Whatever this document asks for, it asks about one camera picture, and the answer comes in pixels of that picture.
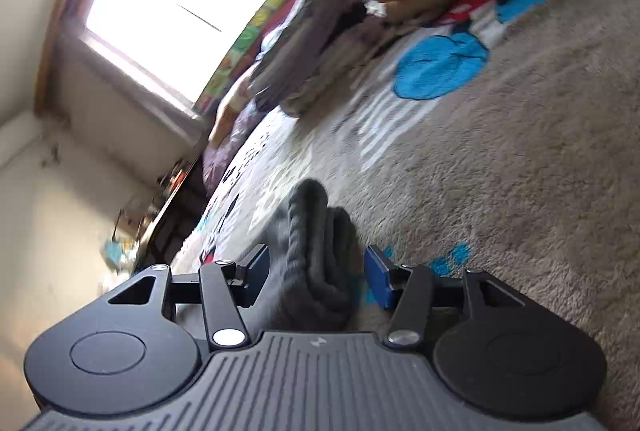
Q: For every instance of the folded white patterned garment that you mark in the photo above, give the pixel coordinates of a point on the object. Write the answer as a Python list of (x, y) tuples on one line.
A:
[(345, 76)]

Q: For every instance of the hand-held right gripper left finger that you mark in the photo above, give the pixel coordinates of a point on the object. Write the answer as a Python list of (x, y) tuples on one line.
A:
[(257, 271)]

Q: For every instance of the clutter of small desk items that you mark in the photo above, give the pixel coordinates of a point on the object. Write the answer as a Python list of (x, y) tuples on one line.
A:
[(135, 221)]

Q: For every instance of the colourful picture headboard mat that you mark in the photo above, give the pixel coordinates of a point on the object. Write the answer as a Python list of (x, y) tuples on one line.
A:
[(250, 31)]

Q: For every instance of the pile of grey folded clothes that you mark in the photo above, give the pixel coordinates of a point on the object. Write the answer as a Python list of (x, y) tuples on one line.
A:
[(310, 26)]

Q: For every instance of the purple pillow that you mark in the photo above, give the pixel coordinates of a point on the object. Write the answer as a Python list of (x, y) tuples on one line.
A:
[(225, 161)]

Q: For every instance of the grey knit garment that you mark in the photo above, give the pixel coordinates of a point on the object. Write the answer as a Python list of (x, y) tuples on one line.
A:
[(312, 261)]

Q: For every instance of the brown window frame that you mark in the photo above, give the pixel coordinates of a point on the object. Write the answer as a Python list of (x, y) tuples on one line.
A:
[(65, 26)]

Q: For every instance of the dark desk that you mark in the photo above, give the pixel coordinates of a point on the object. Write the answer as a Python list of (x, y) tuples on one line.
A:
[(172, 221)]

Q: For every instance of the yellow patterned pillow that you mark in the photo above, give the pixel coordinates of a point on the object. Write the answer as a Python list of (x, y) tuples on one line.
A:
[(227, 111)]

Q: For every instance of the cartoon mouse printed blanket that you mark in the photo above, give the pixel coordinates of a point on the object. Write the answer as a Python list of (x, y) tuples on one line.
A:
[(500, 186)]

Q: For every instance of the stack of grey folded clothes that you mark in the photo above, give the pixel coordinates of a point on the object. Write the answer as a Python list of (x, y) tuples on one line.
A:
[(330, 56)]

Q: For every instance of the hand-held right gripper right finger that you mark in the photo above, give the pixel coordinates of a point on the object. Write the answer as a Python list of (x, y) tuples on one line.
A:
[(377, 276)]

